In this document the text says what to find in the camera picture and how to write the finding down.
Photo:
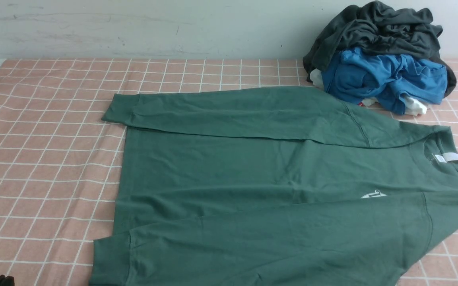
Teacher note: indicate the green long-sleeve shirt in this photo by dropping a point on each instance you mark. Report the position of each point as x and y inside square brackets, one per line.
[276, 186]

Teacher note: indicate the blue crumpled garment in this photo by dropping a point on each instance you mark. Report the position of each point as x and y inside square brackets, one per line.
[352, 75]

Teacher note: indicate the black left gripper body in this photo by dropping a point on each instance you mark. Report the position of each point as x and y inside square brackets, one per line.
[7, 280]

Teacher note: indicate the dark grey crumpled garment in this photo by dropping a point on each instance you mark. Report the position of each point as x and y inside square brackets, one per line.
[377, 29]

